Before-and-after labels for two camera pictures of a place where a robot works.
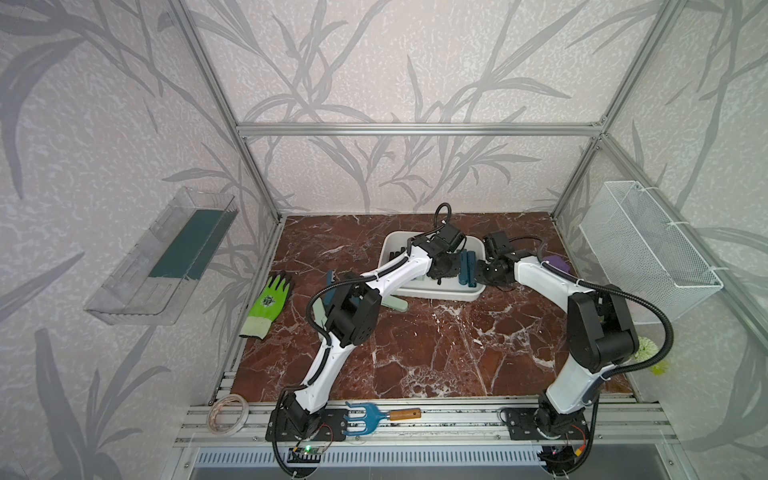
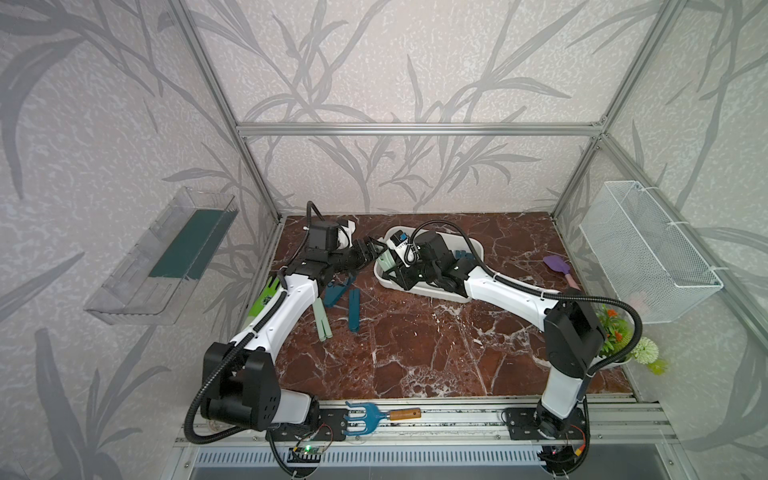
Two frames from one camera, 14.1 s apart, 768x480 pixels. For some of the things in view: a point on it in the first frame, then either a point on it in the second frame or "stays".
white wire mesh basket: (637, 247) stays
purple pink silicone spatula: (558, 262) stays
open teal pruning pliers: (330, 295) stays
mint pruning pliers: (395, 303) -> (387, 262)
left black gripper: (456, 259) -> (368, 254)
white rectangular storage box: (395, 243) stays
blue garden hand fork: (373, 414) stays
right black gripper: (479, 277) -> (400, 275)
